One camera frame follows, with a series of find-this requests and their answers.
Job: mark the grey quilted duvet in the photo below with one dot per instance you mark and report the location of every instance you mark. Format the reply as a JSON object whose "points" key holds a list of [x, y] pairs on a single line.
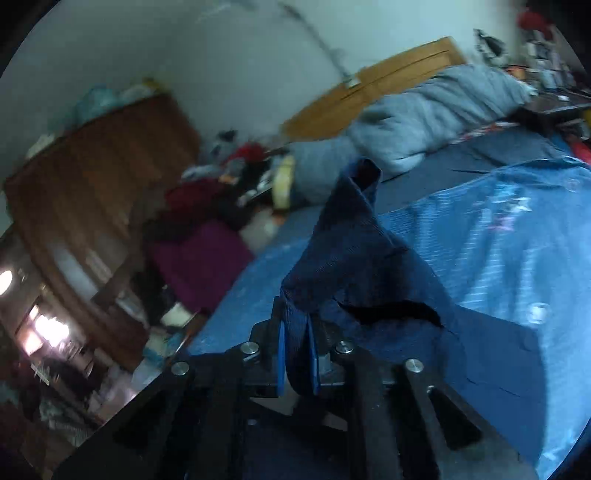
{"points": [[397, 131]]}

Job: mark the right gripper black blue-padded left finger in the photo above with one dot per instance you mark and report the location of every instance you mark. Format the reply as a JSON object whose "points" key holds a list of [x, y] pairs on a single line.
{"points": [[214, 401]]}

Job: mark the magenta cloth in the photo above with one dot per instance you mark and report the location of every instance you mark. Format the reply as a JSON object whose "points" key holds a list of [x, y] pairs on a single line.
{"points": [[202, 267]]}

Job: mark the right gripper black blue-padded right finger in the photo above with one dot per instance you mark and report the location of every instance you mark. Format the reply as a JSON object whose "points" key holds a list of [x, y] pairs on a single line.
{"points": [[404, 421]]}

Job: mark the dark bedside table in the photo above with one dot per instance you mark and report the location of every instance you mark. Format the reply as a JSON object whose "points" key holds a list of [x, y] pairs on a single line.
{"points": [[550, 109]]}

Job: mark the brown wooden wardrobe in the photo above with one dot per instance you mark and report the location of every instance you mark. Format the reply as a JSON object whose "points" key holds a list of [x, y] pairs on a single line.
{"points": [[71, 203]]}

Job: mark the wooden headboard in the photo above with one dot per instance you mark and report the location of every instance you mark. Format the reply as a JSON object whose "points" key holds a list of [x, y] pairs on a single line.
{"points": [[331, 113]]}

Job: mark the dark navy garment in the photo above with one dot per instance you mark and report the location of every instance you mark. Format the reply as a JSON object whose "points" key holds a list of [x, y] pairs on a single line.
{"points": [[387, 299]]}

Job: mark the blue grid star bedsheet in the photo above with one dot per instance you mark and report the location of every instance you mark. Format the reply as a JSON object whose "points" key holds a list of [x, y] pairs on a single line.
{"points": [[504, 220]]}

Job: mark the clothes pile beside bed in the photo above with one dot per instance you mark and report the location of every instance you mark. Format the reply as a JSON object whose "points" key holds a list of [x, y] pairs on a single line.
{"points": [[230, 180]]}

